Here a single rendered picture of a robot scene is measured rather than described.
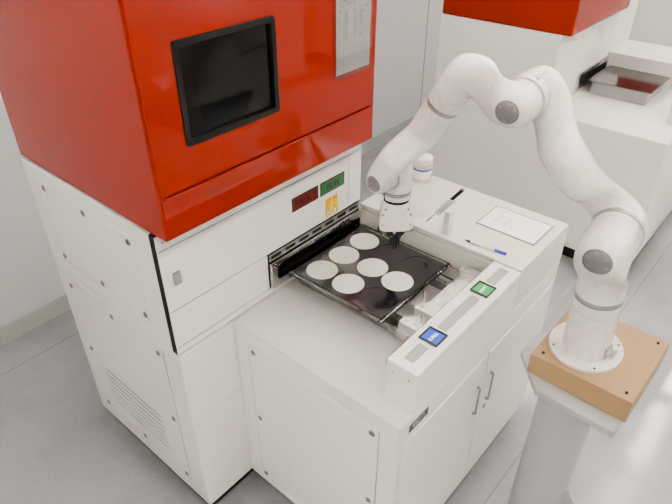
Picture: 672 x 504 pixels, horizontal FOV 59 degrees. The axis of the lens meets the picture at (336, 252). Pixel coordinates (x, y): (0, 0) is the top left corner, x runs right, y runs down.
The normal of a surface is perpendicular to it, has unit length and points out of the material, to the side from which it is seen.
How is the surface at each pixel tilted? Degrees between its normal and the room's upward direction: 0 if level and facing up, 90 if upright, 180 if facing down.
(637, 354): 3
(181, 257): 90
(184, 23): 90
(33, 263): 90
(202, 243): 90
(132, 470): 0
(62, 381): 0
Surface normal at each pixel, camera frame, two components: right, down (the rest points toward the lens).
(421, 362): 0.00, -0.82
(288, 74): 0.76, 0.37
